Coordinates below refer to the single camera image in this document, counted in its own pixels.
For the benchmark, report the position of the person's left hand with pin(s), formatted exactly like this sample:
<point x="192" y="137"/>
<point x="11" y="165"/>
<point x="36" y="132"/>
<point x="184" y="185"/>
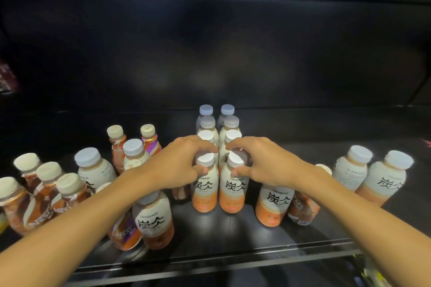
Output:
<point x="175" y="165"/>

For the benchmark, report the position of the person's right hand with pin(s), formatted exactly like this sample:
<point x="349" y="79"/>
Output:
<point x="279" y="165"/>

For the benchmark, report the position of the black shelf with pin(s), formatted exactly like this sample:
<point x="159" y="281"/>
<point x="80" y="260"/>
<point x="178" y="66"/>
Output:
<point x="303" y="44"/>

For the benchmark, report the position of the person's right forearm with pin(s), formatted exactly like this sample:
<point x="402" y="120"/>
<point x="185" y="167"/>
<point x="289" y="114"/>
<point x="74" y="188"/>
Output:
<point x="370" y="223"/>

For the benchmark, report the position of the person's left forearm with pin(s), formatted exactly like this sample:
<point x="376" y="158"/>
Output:
<point x="67" y="229"/>

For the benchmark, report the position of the row of yellow green snack packs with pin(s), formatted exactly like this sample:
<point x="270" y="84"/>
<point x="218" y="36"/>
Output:
<point x="372" y="273"/>

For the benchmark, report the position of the row of red packets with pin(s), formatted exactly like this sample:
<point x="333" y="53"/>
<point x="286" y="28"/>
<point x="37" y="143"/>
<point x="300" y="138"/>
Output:
<point x="427" y="142"/>

